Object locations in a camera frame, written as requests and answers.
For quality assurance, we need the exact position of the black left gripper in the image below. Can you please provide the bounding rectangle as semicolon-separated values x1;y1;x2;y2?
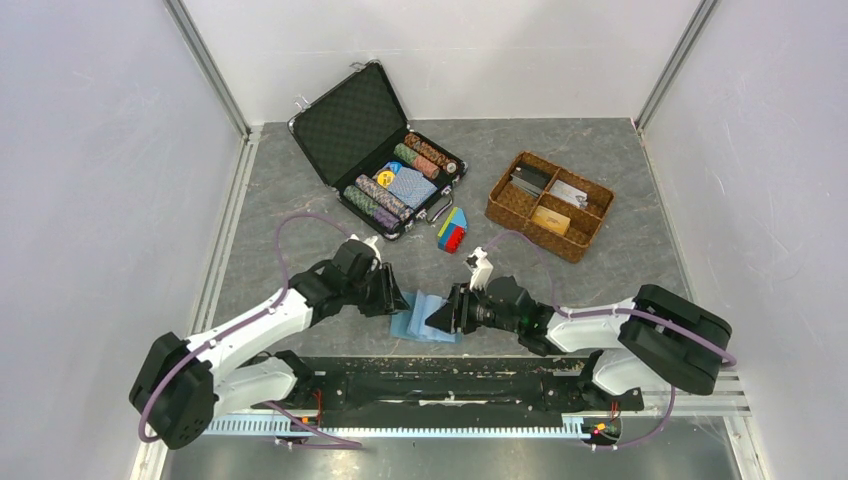
343;262;410;318

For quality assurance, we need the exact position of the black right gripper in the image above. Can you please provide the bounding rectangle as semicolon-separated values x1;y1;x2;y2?
424;281;521;335

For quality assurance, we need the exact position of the blue card holder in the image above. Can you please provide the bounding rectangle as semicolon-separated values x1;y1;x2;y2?
389;290;461;344

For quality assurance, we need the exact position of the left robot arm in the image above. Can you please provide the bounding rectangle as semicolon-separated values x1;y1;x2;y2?
129;236;409;450

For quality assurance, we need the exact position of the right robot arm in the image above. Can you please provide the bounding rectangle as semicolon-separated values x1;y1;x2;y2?
424;277;737;408

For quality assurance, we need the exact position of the blue playing card deck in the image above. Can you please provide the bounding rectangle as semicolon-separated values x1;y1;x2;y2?
387;167;436;209

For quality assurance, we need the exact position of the gold VIP card stack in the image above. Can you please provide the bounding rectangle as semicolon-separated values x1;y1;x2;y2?
531;206;571;236

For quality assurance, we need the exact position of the dark card stack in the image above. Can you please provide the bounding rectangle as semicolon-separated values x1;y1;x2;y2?
510;162;552;197

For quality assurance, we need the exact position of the white card stack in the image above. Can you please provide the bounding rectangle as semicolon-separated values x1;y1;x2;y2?
549;180;588;209

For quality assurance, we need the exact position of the colourful toy brick block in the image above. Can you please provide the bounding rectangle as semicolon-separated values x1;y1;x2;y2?
437;207;468;254

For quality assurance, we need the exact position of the green purple chip stack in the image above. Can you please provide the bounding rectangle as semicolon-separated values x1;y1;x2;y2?
343;185;400;231

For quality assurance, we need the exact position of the yellow dealer chip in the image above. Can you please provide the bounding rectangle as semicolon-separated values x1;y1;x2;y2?
375;170;396;188

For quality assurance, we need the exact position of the green pink chip stack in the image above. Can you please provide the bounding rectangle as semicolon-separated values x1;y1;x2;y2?
394;143;440;180

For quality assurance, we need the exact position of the woven wicker basket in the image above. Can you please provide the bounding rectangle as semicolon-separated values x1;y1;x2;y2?
485;151;615;263

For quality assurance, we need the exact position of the brown orange chip stack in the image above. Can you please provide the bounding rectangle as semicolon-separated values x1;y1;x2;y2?
404;133;459;174

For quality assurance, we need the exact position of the black poker chip case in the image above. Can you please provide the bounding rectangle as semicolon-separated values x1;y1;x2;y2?
287;59;468;240

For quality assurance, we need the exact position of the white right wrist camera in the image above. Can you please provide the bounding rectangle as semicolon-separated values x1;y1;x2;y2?
464;247;493;291

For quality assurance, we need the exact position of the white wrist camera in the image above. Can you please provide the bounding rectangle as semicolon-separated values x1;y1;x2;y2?
464;247;493;291
348;234;383;263

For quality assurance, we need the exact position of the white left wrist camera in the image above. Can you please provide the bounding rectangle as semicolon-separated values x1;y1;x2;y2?
348;234;383;263

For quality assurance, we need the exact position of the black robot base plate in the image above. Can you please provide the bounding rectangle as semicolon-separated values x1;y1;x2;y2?
278;357;645;429

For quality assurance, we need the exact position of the white cable duct rail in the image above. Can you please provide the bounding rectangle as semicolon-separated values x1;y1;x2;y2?
204;411;621;440

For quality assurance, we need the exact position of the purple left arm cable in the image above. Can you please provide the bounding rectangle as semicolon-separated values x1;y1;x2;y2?
137;211;362;444

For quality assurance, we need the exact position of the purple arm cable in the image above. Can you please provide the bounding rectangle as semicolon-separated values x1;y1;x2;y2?
483;230;739;452
137;211;362;444

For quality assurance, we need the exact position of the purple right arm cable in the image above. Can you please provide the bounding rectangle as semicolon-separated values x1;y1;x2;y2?
483;230;739;452

